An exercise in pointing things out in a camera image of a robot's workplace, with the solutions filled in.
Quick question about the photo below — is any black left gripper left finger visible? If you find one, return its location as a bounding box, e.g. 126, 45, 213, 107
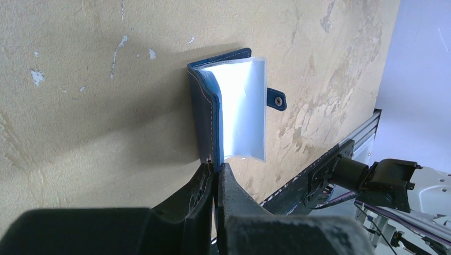
1, 164, 214, 254

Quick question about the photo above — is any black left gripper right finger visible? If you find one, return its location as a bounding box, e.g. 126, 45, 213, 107
217, 163, 374, 254

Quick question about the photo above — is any blue leather card holder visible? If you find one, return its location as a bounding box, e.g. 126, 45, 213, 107
187, 48, 287, 172

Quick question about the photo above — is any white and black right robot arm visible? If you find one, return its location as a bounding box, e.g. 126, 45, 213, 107
303, 139, 450, 254

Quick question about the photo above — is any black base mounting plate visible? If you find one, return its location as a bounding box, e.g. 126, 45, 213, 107
260, 139, 355, 215

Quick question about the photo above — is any aluminium extrusion rail frame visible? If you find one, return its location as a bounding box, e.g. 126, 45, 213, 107
339, 109, 382, 165

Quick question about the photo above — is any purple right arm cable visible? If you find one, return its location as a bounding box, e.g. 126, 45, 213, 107
317, 191, 451, 243

